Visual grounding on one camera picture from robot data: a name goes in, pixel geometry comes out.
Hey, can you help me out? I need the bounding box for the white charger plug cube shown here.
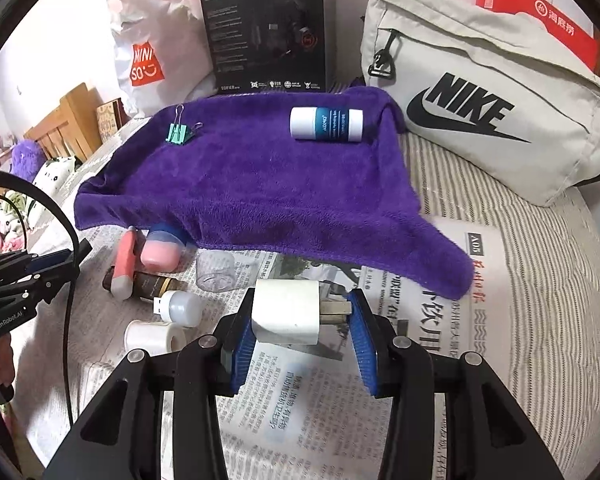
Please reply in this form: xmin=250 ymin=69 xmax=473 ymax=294
xmin=251 ymin=280 xmax=320 ymax=346

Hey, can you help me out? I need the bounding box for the white USB night light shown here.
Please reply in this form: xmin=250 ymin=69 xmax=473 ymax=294
xmin=154 ymin=290 xmax=204 ymax=328

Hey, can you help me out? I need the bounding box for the pink white pen tube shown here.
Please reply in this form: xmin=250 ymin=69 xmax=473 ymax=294
xmin=110 ymin=226 xmax=137 ymax=301

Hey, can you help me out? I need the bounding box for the white tape roll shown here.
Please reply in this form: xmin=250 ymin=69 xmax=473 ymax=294
xmin=123 ymin=320 xmax=186 ymax=356

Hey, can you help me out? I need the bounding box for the black gold Grand Reserve box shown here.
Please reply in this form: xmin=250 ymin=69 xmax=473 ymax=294
xmin=102 ymin=266 xmax=186 ymax=302

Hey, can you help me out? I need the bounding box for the pink jar with blue lid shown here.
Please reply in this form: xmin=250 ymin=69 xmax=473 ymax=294
xmin=140 ymin=224 xmax=188 ymax=272

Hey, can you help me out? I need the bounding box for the person left hand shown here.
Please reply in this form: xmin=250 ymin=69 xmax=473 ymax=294
xmin=0 ymin=334 xmax=15 ymax=387

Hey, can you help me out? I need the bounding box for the newspaper sheet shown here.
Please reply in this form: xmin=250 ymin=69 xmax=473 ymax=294
xmin=74 ymin=216 xmax=508 ymax=480

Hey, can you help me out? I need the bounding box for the purple plush toy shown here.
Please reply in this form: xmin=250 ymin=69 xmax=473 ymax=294
xmin=10 ymin=139 xmax=47 ymax=182

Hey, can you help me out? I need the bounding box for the wooden chair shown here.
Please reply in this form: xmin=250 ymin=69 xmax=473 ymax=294
xmin=24 ymin=82 xmax=102 ymax=162

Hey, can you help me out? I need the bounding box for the patterned brown book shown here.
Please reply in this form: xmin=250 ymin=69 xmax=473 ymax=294
xmin=96 ymin=98 xmax=129 ymax=142

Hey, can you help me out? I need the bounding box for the purple fleece towel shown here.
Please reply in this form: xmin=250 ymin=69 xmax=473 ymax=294
xmin=74 ymin=87 xmax=474 ymax=299

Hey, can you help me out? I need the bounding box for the green binder clip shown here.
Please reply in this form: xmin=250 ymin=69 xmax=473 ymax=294
xmin=166 ymin=103 xmax=204 ymax=146

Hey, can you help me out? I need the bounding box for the striped bed cover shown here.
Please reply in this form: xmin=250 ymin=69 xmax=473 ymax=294
xmin=9 ymin=116 xmax=600 ymax=480

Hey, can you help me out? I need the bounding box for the white blue cylindrical bottle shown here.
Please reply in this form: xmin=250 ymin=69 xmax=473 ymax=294
xmin=289 ymin=106 xmax=364 ymax=143

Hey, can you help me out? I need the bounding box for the white Miniso plastic bag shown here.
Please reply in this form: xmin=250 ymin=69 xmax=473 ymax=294
xmin=107 ymin=0 xmax=216 ymax=117

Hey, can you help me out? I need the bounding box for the beige Nike waist bag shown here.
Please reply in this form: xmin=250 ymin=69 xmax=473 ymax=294
xmin=361 ymin=0 xmax=600 ymax=206

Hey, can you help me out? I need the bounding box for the black Hecate headset box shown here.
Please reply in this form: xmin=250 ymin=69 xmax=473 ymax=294
xmin=201 ymin=0 xmax=336 ymax=94

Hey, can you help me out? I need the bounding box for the red paper shopping bag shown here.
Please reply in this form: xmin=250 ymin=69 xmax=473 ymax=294
xmin=476 ymin=0 xmax=598 ymax=70

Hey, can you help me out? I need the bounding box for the black cable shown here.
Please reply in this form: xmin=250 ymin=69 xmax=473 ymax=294
xmin=0 ymin=169 xmax=79 ymax=428

